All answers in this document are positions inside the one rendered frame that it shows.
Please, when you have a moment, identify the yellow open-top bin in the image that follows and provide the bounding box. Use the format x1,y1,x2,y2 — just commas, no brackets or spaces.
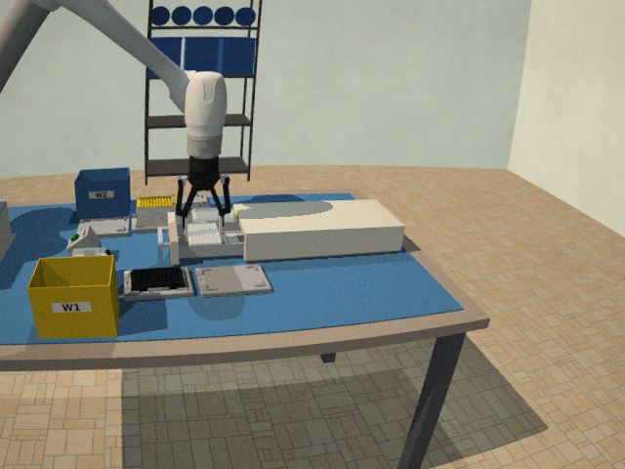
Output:
27,255,119,339

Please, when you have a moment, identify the blue bench mat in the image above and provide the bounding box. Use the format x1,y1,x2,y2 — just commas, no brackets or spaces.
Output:
0,200,464,345

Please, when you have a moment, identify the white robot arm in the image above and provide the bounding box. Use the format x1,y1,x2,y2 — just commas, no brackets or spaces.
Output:
0,0,227,159

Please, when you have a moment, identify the blue open-top bin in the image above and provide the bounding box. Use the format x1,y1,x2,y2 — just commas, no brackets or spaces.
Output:
74,167,131,218

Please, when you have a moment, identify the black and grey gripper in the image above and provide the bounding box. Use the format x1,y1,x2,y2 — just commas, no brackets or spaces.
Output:
176,156,231,241

